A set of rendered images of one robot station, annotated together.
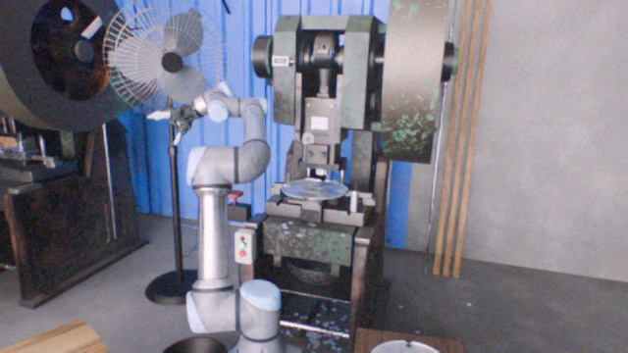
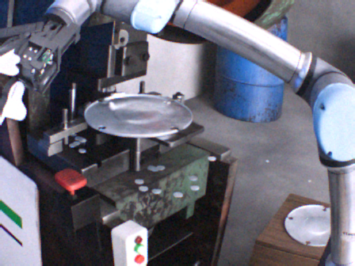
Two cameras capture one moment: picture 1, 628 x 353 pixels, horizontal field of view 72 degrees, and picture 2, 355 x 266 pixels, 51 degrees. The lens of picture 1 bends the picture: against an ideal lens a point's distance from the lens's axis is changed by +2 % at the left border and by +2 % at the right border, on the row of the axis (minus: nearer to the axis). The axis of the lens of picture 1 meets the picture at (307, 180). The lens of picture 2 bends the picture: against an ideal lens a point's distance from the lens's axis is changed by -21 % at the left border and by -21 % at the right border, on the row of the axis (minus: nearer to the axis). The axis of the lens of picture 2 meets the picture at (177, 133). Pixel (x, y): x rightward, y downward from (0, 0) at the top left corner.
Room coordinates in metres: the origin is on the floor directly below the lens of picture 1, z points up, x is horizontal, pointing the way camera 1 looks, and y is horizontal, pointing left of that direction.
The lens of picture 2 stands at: (1.28, 0.98, 1.23)
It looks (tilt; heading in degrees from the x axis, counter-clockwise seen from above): 24 degrees down; 291
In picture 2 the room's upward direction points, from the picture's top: 4 degrees clockwise
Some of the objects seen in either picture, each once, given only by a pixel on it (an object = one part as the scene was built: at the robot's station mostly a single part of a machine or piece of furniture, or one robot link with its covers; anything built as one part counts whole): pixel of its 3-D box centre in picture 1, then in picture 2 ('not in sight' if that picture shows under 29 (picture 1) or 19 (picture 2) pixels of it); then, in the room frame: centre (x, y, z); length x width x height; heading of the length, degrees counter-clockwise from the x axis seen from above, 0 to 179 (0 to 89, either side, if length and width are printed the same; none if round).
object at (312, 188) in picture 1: (314, 188); (136, 113); (1.78, -0.03, 0.78); 0.29 x 0.29 x 0.01
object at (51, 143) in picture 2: (287, 183); (62, 127); (1.95, 0.09, 0.76); 0.17 x 0.06 x 0.10; 74
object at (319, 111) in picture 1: (322, 127); (120, 20); (1.86, -0.06, 1.04); 0.17 x 0.15 x 0.30; 164
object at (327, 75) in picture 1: (326, 73); not in sight; (1.90, -0.07, 1.27); 0.21 x 0.12 x 0.34; 164
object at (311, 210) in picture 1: (311, 206); (148, 142); (1.73, -0.02, 0.72); 0.25 x 0.14 x 0.14; 164
